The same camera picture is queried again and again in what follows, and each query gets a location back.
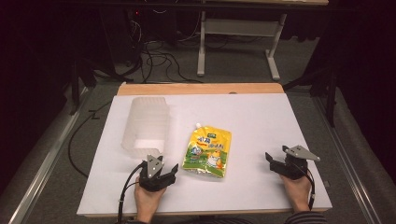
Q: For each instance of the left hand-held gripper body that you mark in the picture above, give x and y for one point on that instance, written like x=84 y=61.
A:
x=151 y=174

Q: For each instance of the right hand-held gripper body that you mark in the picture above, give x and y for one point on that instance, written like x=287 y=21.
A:
x=292 y=165

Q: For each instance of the person's left hand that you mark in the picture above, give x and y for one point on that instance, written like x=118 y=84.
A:
x=148 y=200

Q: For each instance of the person's right hand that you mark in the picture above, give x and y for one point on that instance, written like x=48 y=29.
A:
x=297 y=191

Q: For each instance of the white sheet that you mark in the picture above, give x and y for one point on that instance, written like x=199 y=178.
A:
x=249 y=130

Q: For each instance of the translucent plastic container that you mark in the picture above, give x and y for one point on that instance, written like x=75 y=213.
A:
x=146 y=127

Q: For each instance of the yellow spouted pouch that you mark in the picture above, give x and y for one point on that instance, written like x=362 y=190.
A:
x=207 y=152

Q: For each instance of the person's right striped sleeve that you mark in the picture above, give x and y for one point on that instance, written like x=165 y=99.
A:
x=306 y=218

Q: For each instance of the black metal stand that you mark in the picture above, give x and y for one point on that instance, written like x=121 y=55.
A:
x=79 y=77
x=323 y=87

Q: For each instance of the metal floor rail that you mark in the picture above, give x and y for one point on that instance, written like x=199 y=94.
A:
x=345 y=155
x=40 y=161

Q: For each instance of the white desk frame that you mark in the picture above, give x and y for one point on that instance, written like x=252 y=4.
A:
x=239 y=28

